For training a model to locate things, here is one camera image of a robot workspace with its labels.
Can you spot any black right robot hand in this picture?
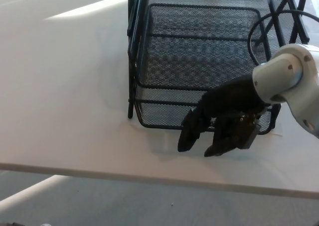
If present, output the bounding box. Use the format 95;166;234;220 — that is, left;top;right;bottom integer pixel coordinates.
177;74;269;158

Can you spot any small black mesh tray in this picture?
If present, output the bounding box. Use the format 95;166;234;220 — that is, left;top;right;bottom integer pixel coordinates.
136;3;282;135

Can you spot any black mesh desk tray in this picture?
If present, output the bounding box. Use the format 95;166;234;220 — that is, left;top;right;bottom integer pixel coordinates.
126;0;310;134

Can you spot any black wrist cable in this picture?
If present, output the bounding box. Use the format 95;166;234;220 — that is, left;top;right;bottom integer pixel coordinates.
248;9;319;66

